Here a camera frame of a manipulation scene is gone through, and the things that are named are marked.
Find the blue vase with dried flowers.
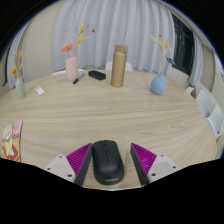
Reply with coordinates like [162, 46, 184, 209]
[149, 34, 177, 96]

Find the printed pink mouse pad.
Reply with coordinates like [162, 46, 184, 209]
[0, 119, 24, 163]

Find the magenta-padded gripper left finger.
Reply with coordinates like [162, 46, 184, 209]
[43, 143, 93, 187]

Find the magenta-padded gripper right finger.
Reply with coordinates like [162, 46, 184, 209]
[130, 142, 181, 186]

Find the pink vase with orange flowers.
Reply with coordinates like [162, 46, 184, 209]
[60, 23, 97, 83]

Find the dark marker pen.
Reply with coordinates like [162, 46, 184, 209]
[72, 73, 86, 85]

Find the small black box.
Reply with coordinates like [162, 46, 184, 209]
[88, 70, 107, 81]

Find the golden drink bottle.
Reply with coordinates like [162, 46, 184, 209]
[110, 44, 129, 88]

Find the wide white curtain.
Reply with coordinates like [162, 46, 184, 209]
[53, 0, 176, 73]

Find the black computer mouse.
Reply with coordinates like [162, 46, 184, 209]
[91, 139, 125, 186]

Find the group of white chairs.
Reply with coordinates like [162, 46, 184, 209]
[185, 85, 224, 141]

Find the narrow white curtain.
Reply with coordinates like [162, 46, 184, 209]
[188, 33, 204, 86]
[6, 23, 31, 89]

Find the green vase with yellow flowers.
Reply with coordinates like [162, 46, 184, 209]
[9, 49, 28, 99]

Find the white remote control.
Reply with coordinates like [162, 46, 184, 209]
[34, 85, 46, 96]

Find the dark window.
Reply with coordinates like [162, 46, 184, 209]
[171, 14, 196, 76]

